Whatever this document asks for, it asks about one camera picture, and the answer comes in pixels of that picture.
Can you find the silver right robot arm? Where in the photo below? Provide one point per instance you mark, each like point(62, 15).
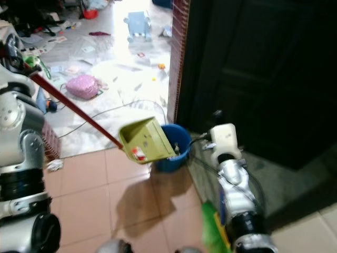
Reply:
point(239, 200)

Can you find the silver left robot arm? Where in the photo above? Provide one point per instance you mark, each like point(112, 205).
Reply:
point(21, 158)

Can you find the red plastic bowl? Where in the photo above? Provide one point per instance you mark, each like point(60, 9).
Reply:
point(90, 13)

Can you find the crumpled white paper scrap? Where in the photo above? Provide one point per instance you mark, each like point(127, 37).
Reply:
point(55, 166)

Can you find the light blue toy stool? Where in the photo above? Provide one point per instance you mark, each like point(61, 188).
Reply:
point(138, 25)

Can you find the small orange toy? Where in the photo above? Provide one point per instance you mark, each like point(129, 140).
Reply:
point(161, 66)

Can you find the blue plastic bucket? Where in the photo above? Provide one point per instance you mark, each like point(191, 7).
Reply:
point(183, 153)

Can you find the dark wooden door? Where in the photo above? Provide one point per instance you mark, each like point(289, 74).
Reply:
point(263, 68)

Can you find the dark grey doormat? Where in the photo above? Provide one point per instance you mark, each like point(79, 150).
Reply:
point(295, 179)

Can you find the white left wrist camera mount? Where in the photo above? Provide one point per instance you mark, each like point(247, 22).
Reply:
point(10, 78)

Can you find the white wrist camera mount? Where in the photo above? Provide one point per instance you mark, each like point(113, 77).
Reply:
point(10, 78)
point(225, 138)

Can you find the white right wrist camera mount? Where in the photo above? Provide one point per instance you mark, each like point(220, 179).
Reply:
point(225, 138)

